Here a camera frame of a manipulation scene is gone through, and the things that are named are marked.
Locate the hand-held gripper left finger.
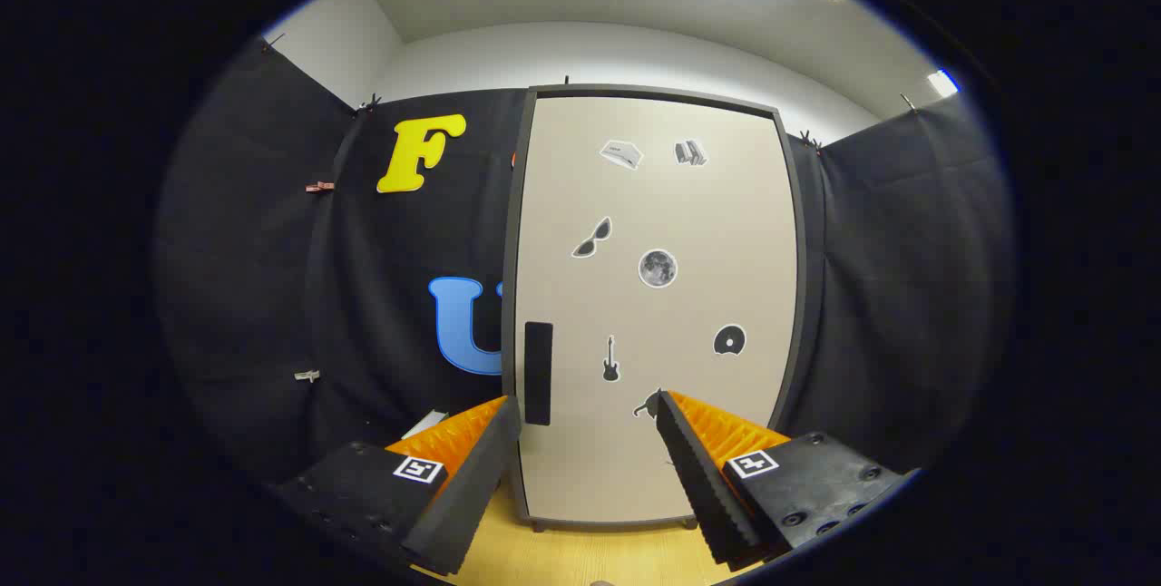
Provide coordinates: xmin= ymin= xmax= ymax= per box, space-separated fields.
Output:
xmin=272 ymin=394 xmax=522 ymax=578

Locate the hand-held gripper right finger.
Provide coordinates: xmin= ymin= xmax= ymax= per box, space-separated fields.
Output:
xmin=655 ymin=389 xmax=917 ymax=573

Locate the black backdrop cloth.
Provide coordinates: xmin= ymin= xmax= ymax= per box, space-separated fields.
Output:
xmin=154 ymin=33 xmax=1017 ymax=487

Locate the grey cabinet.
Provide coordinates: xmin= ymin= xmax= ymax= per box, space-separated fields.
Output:
xmin=502 ymin=84 xmax=810 ymax=532

